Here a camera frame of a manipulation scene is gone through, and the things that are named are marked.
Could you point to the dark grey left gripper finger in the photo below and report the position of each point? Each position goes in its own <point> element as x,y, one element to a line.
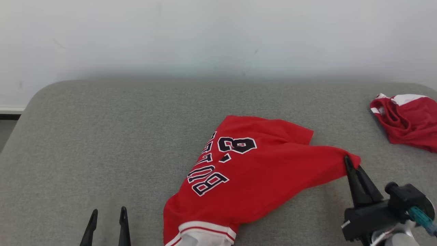
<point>89,230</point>
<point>124,229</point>

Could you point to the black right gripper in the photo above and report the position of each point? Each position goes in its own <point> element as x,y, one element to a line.
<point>372,218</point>

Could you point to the red shorts with white stripe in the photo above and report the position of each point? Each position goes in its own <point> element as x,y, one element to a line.
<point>409,123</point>

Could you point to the red jersey with black lettering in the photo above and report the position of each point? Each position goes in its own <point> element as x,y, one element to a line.
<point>259,181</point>

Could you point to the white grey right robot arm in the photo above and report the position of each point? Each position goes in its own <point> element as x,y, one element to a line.
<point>396,237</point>

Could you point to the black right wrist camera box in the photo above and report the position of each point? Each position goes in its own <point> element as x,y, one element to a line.
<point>408,200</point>

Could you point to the white wall baseboard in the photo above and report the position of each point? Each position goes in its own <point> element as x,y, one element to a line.
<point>12,110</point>

